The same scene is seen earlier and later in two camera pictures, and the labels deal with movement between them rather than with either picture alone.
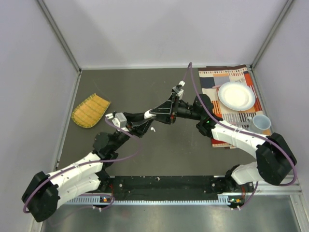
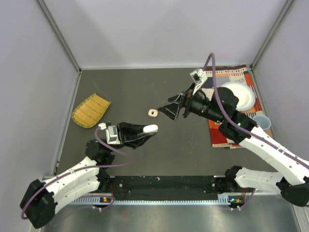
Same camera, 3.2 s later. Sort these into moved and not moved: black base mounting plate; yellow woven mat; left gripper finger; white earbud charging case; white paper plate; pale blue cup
Moved: left gripper finger; white earbud charging case
Not moved: black base mounting plate; yellow woven mat; pale blue cup; white paper plate
